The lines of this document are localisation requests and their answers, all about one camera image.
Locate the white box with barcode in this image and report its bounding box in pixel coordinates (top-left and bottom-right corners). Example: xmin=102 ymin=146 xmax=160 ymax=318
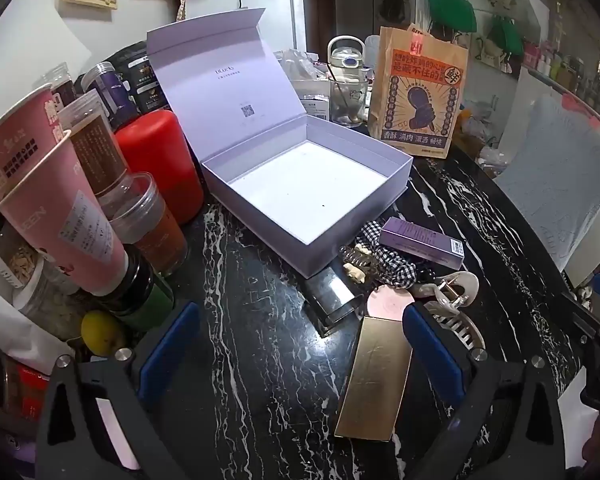
xmin=300 ymin=95 xmax=334 ymax=122

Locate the white squeeze tube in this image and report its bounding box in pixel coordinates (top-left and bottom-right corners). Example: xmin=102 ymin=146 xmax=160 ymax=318
xmin=0 ymin=286 xmax=77 ymax=377

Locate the clear jar with orange contents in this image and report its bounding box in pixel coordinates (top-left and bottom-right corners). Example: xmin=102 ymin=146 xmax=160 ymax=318
xmin=99 ymin=172 xmax=189 ymax=277

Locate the purple cosmetic box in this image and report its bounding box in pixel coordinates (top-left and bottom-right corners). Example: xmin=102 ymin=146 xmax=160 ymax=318
xmin=378 ymin=217 xmax=466 ymax=271

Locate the yellow green citrus fruit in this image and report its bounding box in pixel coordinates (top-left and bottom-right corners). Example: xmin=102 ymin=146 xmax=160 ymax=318
xmin=80 ymin=309 xmax=129 ymax=357

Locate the cream water bottle with handle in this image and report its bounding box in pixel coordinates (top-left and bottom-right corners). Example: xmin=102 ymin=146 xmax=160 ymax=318
xmin=327 ymin=35 xmax=367 ymax=80

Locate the clear jar with brown label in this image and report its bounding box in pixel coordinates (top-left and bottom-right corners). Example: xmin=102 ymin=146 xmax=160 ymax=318
xmin=56 ymin=94 xmax=132 ymax=197

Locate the smoky translucent case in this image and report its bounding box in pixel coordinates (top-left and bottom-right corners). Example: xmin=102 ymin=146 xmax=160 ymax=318
xmin=300 ymin=267 xmax=367 ymax=339

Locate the dark wooden door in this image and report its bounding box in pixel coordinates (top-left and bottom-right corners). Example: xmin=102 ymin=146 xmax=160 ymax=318
xmin=305 ymin=0 xmax=334 ymax=54

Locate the pink paper cup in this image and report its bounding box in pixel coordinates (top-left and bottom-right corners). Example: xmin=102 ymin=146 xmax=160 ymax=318
xmin=0 ymin=83 xmax=76 ymax=201
xmin=0 ymin=129 xmax=129 ymax=297

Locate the black white gingham scrunchie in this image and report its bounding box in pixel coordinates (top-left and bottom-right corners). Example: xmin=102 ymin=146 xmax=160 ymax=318
xmin=352 ymin=220 xmax=408 ymax=282

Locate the small clear plastic jar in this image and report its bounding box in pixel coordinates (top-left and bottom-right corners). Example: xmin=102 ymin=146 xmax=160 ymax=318
xmin=41 ymin=61 xmax=79 ymax=107

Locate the green hanging bag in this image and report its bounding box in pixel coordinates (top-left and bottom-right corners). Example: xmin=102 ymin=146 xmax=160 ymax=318
xmin=499 ymin=14 xmax=525 ymax=57
xmin=424 ymin=0 xmax=479 ymax=32

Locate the purple jar with clear lid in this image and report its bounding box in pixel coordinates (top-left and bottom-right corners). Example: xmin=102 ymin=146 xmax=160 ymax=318
xmin=81 ymin=61 xmax=132 ymax=127

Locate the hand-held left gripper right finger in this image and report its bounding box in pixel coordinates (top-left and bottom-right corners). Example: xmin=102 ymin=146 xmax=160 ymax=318
xmin=402 ymin=304 xmax=567 ymax=480

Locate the row of small bottles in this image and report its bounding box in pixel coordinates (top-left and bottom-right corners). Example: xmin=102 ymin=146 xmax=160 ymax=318
xmin=524 ymin=37 xmax=600 ymax=113

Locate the lavender gift box with lid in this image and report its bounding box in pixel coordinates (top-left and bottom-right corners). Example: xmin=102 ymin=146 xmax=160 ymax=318
xmin=146 ymin=8 xmax=414 ymax=279

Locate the printed brown paper bag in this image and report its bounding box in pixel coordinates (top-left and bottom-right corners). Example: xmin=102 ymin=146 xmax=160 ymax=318
xmin=367 ymin=23 xmax=469 ymax=159

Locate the gold box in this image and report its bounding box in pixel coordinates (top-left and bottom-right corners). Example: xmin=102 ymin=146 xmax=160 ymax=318
xmin=334 ymin=314 xmax=414 ymax=442

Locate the red plastic canister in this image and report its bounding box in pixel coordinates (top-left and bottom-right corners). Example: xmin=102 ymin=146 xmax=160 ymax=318
xmin=115 ymin=109 xmax=205 ymax=227

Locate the white refrigerator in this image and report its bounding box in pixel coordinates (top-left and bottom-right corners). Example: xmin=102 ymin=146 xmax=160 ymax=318
xmin=181 ymin=0 xmax=307 ymax=54

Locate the metal spoon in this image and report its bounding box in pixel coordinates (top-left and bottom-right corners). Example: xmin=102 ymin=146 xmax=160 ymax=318
xmin=327 ymin=62 xmax=356 ymax=123

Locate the clear drinking glass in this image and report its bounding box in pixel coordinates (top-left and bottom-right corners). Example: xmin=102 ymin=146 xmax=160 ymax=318
xmin=328 ymin=67 xmax=369 ymax=127

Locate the black foil pouch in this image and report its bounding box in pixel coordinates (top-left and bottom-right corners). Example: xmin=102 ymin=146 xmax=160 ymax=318
xmin=111 ymin=41 xmax=170 ymax=117

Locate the white claw hair clip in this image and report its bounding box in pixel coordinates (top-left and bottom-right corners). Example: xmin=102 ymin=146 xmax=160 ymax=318
xmin=422 ymin=299 xmax=487 ymax=352

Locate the pink round compact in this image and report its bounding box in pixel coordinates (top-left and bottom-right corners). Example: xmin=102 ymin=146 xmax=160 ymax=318
xmin=366 ymin=286 xmax=417 ymax=319

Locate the clear jar of oats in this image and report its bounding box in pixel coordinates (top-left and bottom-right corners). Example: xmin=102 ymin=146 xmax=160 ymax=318
xmin=0 ymin=229 xmax=47 ymax=302

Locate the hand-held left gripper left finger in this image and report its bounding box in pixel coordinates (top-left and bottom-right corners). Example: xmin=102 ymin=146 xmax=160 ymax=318
xmin=34 ymin=301 xmax=216 ymax=480

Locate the clear plastic bag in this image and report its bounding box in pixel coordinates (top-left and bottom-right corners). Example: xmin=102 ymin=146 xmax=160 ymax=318
xmin=274 ymin=49 xmax=332 ymax=97

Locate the small cream hair clip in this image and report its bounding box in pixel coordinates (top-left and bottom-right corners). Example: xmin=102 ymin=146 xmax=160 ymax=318
xmin=339 ymin=244 xmax=375 ymax=287

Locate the green jar with black lid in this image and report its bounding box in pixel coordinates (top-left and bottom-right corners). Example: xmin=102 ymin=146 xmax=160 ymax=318
xmin=96 ymin=254 xmax=177 ymax=319

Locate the pale patterned cloth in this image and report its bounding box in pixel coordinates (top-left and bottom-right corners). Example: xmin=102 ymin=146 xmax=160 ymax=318
xmin=494 ymin=94 xmax=600 ymax=272

